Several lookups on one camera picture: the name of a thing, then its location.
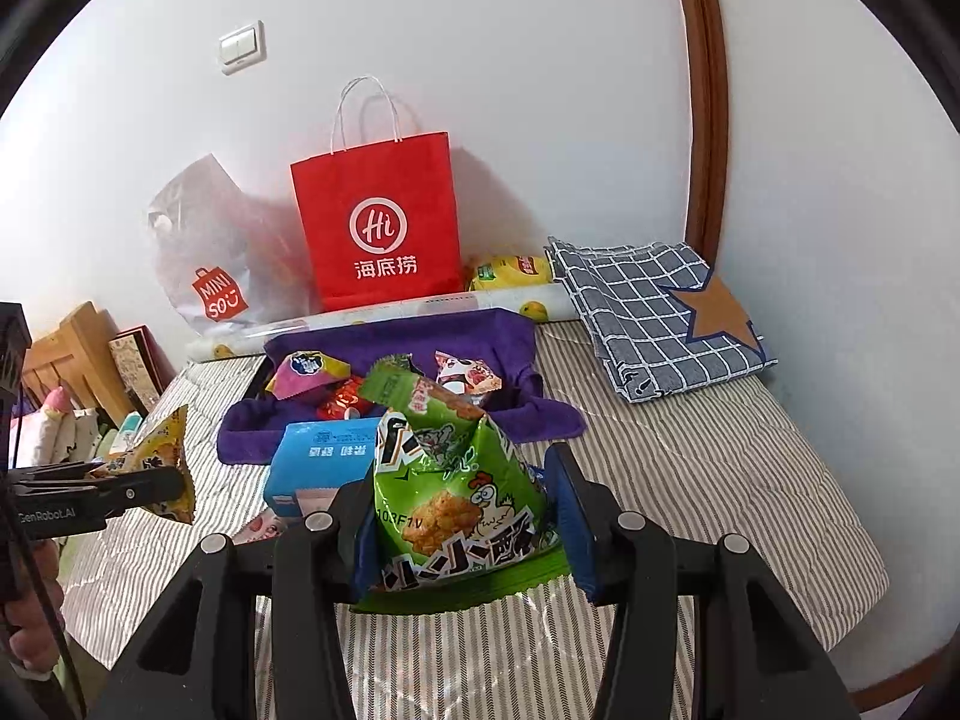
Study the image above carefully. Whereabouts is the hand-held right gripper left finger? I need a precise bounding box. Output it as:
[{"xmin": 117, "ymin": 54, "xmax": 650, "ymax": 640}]
[{"xmin": 90, "ymin": 480, "xmax": 387, "ymax": 720}]

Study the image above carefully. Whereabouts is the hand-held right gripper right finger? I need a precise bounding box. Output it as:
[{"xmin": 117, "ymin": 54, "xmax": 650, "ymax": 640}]
[{"xmin": 544, "ymin": 442, "xmax": 863, "ymax": 720}]

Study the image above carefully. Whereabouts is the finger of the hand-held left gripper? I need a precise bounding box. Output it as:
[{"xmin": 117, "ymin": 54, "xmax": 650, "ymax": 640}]
[
  {"xmin": 7, "ymin": 461, "xmax": 162, "ymax": 482},
  {"xmin": 15, "ymin": 469, "xmax": 185, "ymax": 522}
]

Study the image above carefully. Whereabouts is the yellow black print snack packet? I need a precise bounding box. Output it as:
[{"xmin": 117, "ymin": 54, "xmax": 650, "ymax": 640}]
[{"xmin": 94, "ymin": 403, "xmax": 197, "ymax": 526}]

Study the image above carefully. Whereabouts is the green snack packet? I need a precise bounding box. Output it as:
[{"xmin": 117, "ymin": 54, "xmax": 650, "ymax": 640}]
[{"xmin": 352, "ymin": 355, "xmax": 571, "ymax": 614}]

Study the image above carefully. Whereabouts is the pink bear snack packet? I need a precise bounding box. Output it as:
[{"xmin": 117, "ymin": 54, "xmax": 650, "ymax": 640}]
[{"xmin": 232, "ymin": 508, "xmax": 290, "ymax": 545}]

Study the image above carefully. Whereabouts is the purple yellow snack packet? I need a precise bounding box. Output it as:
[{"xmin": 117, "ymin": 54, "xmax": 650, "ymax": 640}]
[{"xmin": 266, "ymin": 349, "xmax": 352, "ymax": 402}]

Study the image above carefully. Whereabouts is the purple cloth covered tray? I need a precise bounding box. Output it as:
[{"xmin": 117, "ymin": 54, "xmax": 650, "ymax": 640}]
[{"xmin": 217, "ymin": 307, "xmax": 587, "ymax": 466}]

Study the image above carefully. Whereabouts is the person's left hand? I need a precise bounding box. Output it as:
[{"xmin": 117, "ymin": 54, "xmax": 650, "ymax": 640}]
[{"xmin": 0, "ymin": 540, "xmax": 65, "ymax": 665}]

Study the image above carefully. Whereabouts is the pink plush toy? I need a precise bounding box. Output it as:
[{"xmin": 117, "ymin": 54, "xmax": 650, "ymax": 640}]
[{"xmin": 15, "ymin": 386, "xmax": 98, "ymax": 466}]

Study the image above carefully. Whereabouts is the white teal bottle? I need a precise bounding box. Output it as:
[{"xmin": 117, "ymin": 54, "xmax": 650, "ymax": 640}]
[{"xmin": 112, "ymin": 411, "xmax": 145, "ymax": 458}]

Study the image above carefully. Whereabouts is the blue tissue pack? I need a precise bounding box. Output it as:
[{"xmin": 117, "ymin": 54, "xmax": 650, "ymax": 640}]
[{"xmin": 262, "ymin": 420, "xmax": 380, "ymax": 520}]

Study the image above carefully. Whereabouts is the patterned box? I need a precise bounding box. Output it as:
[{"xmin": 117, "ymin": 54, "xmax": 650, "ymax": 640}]
[{"xmin": 107, "ymin": 325, "xmax": 177, "ymax": 413}]

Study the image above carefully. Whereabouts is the wooden headboard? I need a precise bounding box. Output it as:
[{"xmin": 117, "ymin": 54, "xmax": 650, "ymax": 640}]
[{"xmin": 21, "ymin": 301, "xmax": 125, "ymax": 421}]

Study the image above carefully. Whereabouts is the grid cloth with star patch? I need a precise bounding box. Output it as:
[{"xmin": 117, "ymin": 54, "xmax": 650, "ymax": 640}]
[{"xmin": 545, "ymin": 236, "xmax": 779, "ymax": 404}]

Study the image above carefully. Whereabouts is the fruit print wrapping roll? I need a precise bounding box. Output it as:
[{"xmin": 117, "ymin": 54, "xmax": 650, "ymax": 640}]
[{"xmin": 186, "ymin": 292, "xmax": 571, "ymax": 361}]

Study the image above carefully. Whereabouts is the yellow bag with green label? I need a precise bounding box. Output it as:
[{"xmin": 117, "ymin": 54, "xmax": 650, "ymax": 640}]
[{"xmin": 466, "ymin": 255, "xmax": 556, "ymax": 292}]

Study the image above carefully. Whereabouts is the clear plastic bag orange label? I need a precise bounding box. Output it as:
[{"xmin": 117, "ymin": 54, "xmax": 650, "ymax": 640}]
[{"xmin": 148, "ymin": 154, "xmax": 316, "ymax": 338}]

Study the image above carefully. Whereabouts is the red paper bag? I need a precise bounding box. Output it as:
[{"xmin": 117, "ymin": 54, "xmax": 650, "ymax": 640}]
[{"xmin": 291, "ymin": 76, "xmax": 464, "ymax": 314}]

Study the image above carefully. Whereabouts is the brown wooden baseboard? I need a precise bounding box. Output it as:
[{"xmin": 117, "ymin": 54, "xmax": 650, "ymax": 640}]
[{"xmin": 851, "ymin": 645, "xmax": 953, "ymax": 717}]

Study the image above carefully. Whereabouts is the white light switch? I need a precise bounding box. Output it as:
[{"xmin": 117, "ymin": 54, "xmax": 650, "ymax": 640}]
[{"xmin": 219, "ymin": 21, "xmax": 266, "ymax": 74}]

